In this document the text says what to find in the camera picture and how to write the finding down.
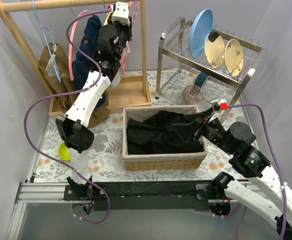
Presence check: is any cream plate with flowers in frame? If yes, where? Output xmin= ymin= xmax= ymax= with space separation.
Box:
xmin=224 ymin=39 xmax=244 ymax=77

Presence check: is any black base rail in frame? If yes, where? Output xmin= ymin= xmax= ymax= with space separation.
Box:
xmin=63 ymin=180 xmax=231 ymax=216

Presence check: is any wicker basket with liner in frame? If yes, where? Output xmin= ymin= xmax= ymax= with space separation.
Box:
xmin=122 ymin=105 xmax=208 ymax=171

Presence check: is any metal dish rack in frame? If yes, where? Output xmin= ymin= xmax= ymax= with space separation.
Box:
xmin=155 ymin=16 xmax=268 ymax=133

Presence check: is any blue wire hanger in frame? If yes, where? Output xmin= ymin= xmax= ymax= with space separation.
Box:
xmin=31 ymin=0 xmax=61 ymax=83

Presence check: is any black skirt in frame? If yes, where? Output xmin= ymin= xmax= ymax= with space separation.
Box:
xmin=126 ymin=110 xmax=204 ymax=155

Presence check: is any brown garment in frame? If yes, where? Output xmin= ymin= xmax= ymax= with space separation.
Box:
xmin=37 ymin=43 xmax=110 ymax=128

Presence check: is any blue plate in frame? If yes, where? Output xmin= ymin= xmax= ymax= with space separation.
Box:
xmin=188 ymin=8 xmax=213 ymax=58

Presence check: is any blue denim garment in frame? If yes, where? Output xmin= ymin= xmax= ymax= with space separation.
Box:
xmin=71 ymin=15 xmax=106 ymax=110

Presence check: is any yellow hanger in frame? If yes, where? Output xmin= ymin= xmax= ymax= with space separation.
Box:
xmin=103 ymin=12 xmax=112 ymax=26

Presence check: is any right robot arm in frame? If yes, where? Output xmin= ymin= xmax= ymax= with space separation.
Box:
xmin=171 ymin=109 xmax=292 ymax=240

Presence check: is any teal cup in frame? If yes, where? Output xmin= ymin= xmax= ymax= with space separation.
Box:
xmin=194 ymin=72 xmax=208 ymax=88

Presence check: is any white cloth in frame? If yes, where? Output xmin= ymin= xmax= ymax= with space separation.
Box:
xmin=110 ymin=72 xmax=121 ymax=88

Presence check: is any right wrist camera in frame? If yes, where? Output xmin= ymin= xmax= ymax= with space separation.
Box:
xmin=209 ymin=98 xmax=228 ymax=123

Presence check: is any pink hanger of skirt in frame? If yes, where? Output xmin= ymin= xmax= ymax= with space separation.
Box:
xmin=120 ymin=1 xmax=140 ymax=75

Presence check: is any purple cable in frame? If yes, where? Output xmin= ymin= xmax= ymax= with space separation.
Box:
xmin=23 ymin=9 xmax=111 ymax=225
xmin=227 ymin=103 xmax=288 ymax=240

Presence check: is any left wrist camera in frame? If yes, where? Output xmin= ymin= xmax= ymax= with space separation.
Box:
xmin=109 ymin=1 xmax=131 ymax=26

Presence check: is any pink hanger with denim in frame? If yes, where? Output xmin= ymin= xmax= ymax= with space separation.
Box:
xmin=68 ymin=9 xmax=91 ymax=81

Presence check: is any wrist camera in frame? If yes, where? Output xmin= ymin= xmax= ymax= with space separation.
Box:
xmin=209 ymin=98 xmax=228 ymax=123
xmin=109 ymin=1 xmax=131 ymax=26

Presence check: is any wooden clothes rack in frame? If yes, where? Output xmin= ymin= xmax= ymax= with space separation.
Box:
xmin=0 ymin=0 xmax=151 ymax=114

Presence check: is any lime green bowl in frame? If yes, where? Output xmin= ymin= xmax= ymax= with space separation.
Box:
xmin=57 ymin=142 xmax=71 ymax=162

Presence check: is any patterned bowl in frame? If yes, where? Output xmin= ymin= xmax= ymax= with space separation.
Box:
xmin=182 ymin=84 xmax=200 ymax=105

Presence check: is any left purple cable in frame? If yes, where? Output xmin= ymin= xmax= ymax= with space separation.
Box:
xmin=23 ymin=9 xmax=111 ymax=225

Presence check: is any cream plate with dark spot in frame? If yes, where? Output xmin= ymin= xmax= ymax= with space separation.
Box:
xmin=204 ymin=31 xmax=225 ymax=69

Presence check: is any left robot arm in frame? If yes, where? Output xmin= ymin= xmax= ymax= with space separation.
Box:
xmin=55 ymin=21 xmax=131 ymax=200

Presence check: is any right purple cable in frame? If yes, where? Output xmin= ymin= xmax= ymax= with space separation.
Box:
xmin=227 ymin=103 xmax=288 ymax=240

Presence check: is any floral table mat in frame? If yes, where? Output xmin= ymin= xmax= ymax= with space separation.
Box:
xmin=33 ymin=70 xmax=251 ymax=183

